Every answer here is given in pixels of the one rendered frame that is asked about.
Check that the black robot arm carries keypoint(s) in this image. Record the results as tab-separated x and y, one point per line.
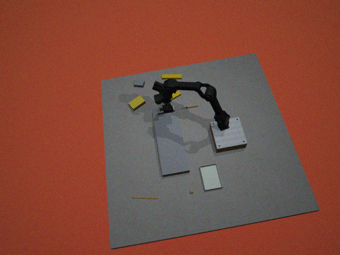
170	86

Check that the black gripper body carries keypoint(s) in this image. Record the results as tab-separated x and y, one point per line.
168	108

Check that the yellow flat block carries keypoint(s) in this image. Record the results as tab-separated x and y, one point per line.
136	103

